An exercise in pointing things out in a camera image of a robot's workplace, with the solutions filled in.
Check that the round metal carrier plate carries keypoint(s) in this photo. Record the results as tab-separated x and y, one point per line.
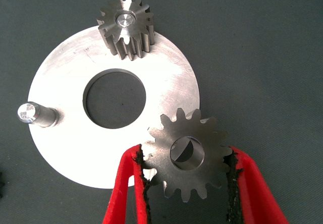
63	145

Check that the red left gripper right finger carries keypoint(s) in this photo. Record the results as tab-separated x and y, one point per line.
252	196

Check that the small steel planetary gear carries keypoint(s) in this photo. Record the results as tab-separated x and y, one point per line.
108	14
196	181

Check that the dark grey table cloth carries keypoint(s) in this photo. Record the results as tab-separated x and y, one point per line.
252	45

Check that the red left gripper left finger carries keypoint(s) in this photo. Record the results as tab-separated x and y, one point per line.
126	183

